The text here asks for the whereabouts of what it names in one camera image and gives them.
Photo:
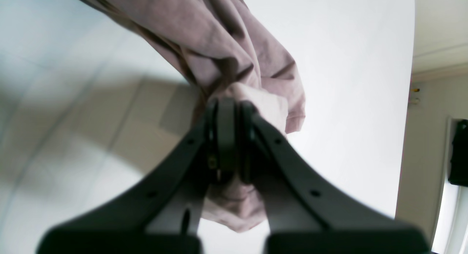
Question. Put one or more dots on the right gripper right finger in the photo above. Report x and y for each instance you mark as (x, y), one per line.
(307, 214)

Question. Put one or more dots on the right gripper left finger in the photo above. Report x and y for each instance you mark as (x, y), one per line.
(161, 213)

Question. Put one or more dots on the mauve t-shirt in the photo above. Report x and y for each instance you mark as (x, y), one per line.
(222, 49)

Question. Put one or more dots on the black wall device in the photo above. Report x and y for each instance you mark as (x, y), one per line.
(458, 173)

